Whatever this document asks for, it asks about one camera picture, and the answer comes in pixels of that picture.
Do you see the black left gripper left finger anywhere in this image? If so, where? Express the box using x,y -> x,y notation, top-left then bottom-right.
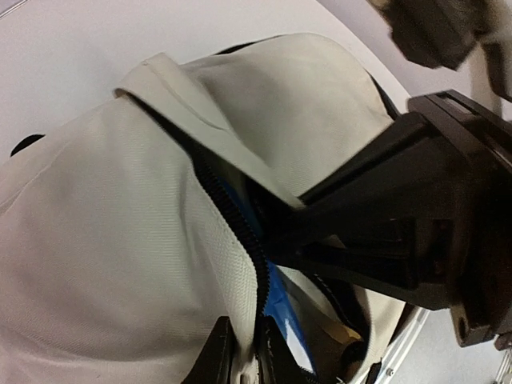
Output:
182,316 -> 235,384

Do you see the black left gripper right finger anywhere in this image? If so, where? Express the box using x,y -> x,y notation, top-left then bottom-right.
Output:
255,316 -> 315,384

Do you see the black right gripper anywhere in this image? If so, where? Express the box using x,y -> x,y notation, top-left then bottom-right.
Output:
263,90 -> 511,348

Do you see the blue pencil case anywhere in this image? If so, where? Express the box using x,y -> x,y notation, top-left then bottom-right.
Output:
219,178 -> 316,377

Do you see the cream white backpack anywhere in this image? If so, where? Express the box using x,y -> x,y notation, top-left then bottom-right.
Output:
1,34 -> 404,383

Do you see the aluminium front rail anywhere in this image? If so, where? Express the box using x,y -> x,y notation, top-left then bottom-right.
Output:
374,310 -> 511,383

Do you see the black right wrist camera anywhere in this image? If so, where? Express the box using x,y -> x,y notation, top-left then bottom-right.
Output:
370,0 -> 488,70

